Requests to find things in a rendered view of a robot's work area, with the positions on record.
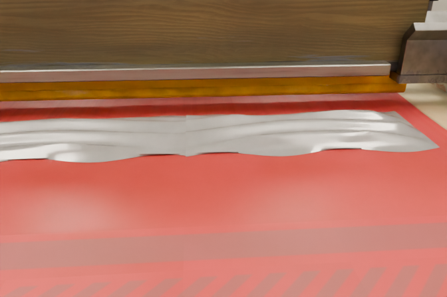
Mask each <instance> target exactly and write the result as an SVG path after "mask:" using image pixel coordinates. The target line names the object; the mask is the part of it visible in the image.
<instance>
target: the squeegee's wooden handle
mask: <svg viewBox="0 0 447 297"><path fill-rule="evenodd" d="M429 1H430V0H0V67H26V66H66V65H146V64H187V63H267V62H307V61H386V62H388V63H390V64H391V67H390V71H397V67H398V60H399V57H400V50H401V46H402V39H403V35H404V34H405V33H406V31H407V30H408V29H409V27H410V26H411V25H412V24H413V23H425V20H426V15H427V11H428V5H429Z"/></svg>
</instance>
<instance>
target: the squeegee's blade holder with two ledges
mask: <svg viewBox="0 0 447 297"><path fill-rule="evenodd" d="M390 67H391V64H390V63H388V62H386V61H307V62H267V63H187V64H146V65H66V66H26V67H0V83H56V82H91V81H159V80H194V79H262V78H297V77H365V76H388V75H389V74H390Z"/></svg>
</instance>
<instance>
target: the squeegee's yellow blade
mask: <svg viewBox="0 0 447 297"><path fill-rule="evenodd" d="M389 75H390V74H389ZM389 75H388V76H365V77H297V78H262V79H194V80H159V81H91V82H56V83H0V91H34V90H67V89H131V88H163V87H227V86H260V85H324V84H357V83H396V81H393V80H392V79H391V78H389Z"/></svg>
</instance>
